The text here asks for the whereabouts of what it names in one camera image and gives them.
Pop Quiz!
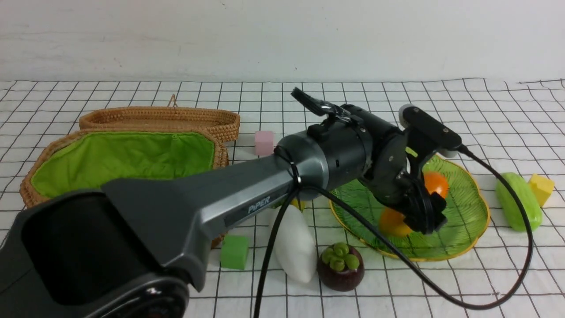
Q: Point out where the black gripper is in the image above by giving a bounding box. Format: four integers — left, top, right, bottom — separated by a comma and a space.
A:
363, 131, 447, 234

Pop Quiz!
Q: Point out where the orange yellow mango toy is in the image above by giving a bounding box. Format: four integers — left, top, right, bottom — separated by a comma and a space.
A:
379, 172, 448, 237

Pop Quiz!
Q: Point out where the green cucumber toy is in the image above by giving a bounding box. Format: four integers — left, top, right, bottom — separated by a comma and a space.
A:
496, 172, 543, 233

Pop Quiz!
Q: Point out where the dark purple mangosteen toy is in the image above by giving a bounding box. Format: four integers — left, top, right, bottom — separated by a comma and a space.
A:
316, 242, 365, 292

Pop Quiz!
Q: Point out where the white radish toy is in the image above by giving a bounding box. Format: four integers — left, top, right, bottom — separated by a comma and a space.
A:
274, 204, 318, 284

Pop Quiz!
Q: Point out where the yellow banana toy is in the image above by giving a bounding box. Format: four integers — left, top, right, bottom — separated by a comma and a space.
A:
290, 198, 305, 212

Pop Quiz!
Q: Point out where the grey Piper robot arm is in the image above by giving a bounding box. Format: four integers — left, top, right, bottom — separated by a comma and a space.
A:
0, 105, 461, 318

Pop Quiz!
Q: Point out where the yellow foam cube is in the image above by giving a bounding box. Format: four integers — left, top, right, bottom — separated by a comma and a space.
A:
528, 174, 555, 208

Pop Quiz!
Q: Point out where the pink foam cube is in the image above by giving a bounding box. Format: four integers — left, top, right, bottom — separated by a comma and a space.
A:
254, 130, 275, 156

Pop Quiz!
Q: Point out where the green foam cube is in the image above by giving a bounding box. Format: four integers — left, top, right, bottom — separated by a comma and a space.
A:
220, 235, 249, 270

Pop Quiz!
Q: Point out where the woven wicker basket lid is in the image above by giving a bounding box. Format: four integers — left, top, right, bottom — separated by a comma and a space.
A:
79, 95, 240, 143

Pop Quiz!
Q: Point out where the woven wicker basket green lining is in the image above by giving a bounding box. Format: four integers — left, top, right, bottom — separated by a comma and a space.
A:
20, 129, 229, 249

